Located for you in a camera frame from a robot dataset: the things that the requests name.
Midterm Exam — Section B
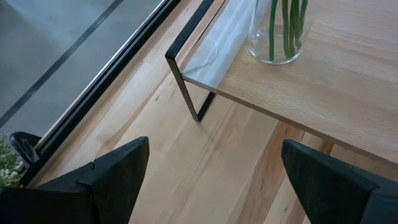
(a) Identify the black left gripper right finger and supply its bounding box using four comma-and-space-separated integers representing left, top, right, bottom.
281, 139, 398, 224

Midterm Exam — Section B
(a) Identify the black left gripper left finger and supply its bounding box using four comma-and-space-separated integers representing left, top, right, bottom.
0, 136, 150, 224

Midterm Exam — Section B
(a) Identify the clear glass vase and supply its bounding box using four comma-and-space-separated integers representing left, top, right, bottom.
246, 0, 315, 66

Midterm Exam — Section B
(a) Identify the orange artificial tulip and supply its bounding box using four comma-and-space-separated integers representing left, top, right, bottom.
280, 0, 292, 59

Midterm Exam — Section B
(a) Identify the yellow artificial tulip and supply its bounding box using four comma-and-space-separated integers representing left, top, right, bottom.
290, 0, 303, 51

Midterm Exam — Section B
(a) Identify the red artificial tulip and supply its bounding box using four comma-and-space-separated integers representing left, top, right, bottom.
267, 0, 280, 62

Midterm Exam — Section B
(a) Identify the dark maroon artificial tulip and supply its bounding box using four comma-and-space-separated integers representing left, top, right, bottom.
298, 0, 309, 35

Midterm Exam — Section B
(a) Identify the green potted plant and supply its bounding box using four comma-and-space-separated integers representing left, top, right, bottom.
0, 133, 25, 188

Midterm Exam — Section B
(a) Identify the wooden board tray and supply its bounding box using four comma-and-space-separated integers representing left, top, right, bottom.
164, 0, 398, 166

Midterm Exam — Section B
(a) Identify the black glossy corner bracket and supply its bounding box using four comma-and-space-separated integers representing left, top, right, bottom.
8, 131, 42, 170

